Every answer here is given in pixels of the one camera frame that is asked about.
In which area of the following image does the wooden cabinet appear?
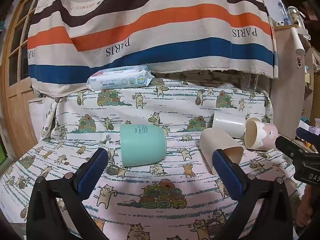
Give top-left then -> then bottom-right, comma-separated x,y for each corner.
270,25 -> 320,137

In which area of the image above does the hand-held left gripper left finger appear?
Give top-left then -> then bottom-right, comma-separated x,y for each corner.
26,148 -> 109,240

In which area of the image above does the beige cup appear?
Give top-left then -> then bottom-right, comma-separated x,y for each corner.
199,127 -> 244,176

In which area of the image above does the wooden door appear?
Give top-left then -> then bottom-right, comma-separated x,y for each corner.
0,0 -> 48,161

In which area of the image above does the mint green cup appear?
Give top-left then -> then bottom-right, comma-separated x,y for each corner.
119,124 -> 167,167

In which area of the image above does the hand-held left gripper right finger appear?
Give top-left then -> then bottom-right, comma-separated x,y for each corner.
212,149 -> 293,240

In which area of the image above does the baby wipes pack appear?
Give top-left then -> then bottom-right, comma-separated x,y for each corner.
86,65 -> 154,92

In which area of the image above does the striped cloth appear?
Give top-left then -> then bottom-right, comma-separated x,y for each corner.
26,0 -> 279,98

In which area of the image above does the person's right hand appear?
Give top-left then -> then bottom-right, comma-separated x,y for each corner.
296,186 -> 320,228

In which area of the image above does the blue and white bottle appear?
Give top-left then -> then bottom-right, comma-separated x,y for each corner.
277,0 -> 290,26

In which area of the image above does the clear glass bottle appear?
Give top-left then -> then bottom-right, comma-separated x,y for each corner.
287,6 -> 306,29

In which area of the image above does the white cup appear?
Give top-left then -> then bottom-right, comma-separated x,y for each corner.
212,112 -> 247,139

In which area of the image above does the cat printed cloth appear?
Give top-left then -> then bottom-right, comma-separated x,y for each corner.
0,71 -> 308,240

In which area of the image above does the pink scalloped cup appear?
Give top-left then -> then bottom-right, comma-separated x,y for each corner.
244,117 -> 279,151

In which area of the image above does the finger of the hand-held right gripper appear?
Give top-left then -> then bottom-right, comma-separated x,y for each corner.
275,135 -> 310,158
296,127 -> 320,144

